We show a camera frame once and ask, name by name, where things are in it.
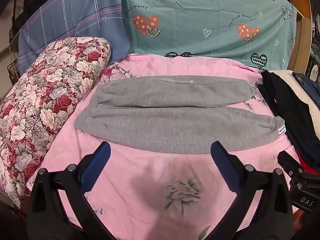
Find teal heart print pillow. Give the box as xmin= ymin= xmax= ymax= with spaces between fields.
xmin=122 ymin=0 xmax=298 ymax=70

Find wooden display cabinet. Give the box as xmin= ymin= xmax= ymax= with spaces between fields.
xmin=260 ymin=0 xmax=320 ymax=80

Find dark framed wooden shelf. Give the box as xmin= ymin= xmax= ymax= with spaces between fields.
xmin=0 ymin=0 xmax=34 ymax=80

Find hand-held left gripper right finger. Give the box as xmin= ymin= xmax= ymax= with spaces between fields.
xmin=200 ymin=141 xmax=293 ymax=240

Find pink floral bed sheet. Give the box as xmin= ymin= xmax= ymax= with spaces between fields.
xmin=26 ymin=54 xmax=300 ymax=240

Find white quilted mat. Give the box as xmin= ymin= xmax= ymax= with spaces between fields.
xmin=271 ymin=70 xmax=320 ymax=120

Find red garment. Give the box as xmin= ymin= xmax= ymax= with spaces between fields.
xmin=299 ymin=155 xmax=320 ymax=175

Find stack of dark folded clothes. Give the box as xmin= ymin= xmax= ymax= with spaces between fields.
xmin=257 ymin=70 xmax=320 ymax=175

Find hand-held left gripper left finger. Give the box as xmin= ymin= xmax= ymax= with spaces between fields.
xmin=27 ymin=141 xmax=118 ymax=240

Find blue plaid pillow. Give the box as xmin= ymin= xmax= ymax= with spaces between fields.
xmin=17 ymin=0 xmax=130 ymax=74

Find grey sweat pants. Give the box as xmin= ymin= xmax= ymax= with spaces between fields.
xmin=76 ymin=75 xmax=286 ymax=154

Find blue jeans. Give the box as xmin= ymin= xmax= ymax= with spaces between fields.
xmin=292 ymin=71 xmax=320 ymax=100

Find red floral pillow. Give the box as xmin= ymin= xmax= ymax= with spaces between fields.
xmin=0 ymin=37 xmax=111 ymax=209

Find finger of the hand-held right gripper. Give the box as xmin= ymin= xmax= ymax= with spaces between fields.
xmin=305 ymin=142 xmax=320 ymax=153
xmin=277 ymin=151 xmax=305 ymax=178

